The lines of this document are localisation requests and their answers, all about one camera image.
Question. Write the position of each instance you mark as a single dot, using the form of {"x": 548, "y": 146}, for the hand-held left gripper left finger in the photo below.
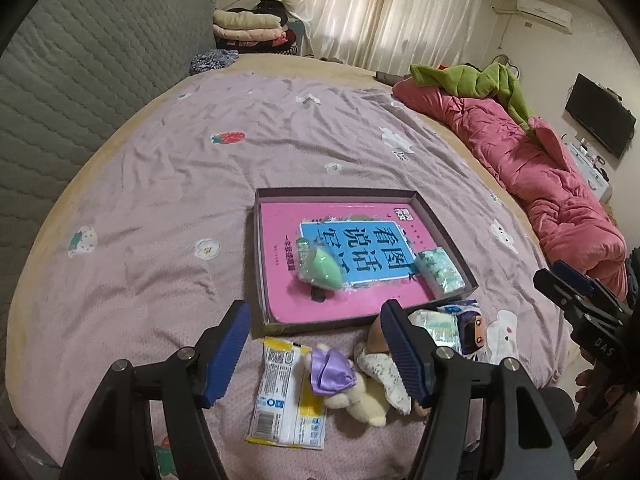
{"x": 227, "y": 355}

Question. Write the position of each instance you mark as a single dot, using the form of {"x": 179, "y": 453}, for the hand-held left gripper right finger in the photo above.
{"x": 400, "y": 355}

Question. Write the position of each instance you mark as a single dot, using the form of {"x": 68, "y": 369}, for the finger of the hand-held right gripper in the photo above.
{"x": 575, "y": 274}
{"x": 560, "y": 295}

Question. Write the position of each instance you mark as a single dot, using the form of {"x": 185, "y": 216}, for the peach makeup sponge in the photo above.
{"x": 376, "y": 340}

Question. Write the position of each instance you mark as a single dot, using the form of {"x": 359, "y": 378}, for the green tissue pack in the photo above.
{"x": 442, "y": 272}
{"x": 437, "y": 327}

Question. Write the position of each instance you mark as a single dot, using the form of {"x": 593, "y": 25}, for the yellow white wipes packet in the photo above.
{"x": 275, "y": 390}

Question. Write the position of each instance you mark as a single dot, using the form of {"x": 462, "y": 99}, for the cream plush doll floral dress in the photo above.
{"x": 365, "y": 402}

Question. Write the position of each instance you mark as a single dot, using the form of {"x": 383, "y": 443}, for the cartoon print tissue pack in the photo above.
{"x": 472, "y": 332}

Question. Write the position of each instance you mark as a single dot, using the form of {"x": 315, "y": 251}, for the shallow dark cardboard box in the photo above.
{"x": 256, "y": 260}

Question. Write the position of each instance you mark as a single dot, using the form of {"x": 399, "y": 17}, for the person's right hand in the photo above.
{"x": 584, "y": 379}

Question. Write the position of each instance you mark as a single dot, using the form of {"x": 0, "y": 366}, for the white cabinet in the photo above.
{"x": 590, "y": 170}

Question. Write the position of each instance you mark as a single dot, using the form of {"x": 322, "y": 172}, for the pink quilt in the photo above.
{"x": 525, "y": 170}

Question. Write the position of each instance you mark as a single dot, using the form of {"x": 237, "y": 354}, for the green makeup sponge packet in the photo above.
{"x": 320, "y": 267}

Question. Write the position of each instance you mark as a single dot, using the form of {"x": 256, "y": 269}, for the pink and blue book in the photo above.
{"x": 280, "y": 240}

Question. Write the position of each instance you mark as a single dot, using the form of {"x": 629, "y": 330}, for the green fleece blanket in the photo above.
{"x": 465, "y": 80}

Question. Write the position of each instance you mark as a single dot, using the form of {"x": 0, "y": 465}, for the white air conditioner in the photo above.
{"x": 542, "y": 10}

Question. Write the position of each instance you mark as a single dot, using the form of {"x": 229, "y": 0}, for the dark small object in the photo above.
{"x": 384, "y": 77}

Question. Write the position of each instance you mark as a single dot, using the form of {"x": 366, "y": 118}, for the blue floral cloth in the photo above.
{"x": 210, "y": 62}

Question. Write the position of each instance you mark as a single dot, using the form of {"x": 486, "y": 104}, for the stack of folded clothes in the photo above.
{"x": 280, "y": 45}

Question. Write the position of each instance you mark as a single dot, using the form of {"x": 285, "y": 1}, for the pink folded blanket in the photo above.
{"x": 245, "y": 34}

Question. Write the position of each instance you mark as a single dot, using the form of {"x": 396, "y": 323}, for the white striped curtains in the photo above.
{"x": 390, "y": 10}

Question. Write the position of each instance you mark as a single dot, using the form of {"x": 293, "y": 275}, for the grey quilted headboard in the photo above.
{"x": 75, "y": 60}

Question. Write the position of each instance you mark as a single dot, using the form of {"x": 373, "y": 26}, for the beige folded blanket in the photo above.
{"x": 245, "y": 19}

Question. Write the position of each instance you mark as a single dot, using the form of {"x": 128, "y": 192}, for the black wall television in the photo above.
{"x": 600, "y": 115}

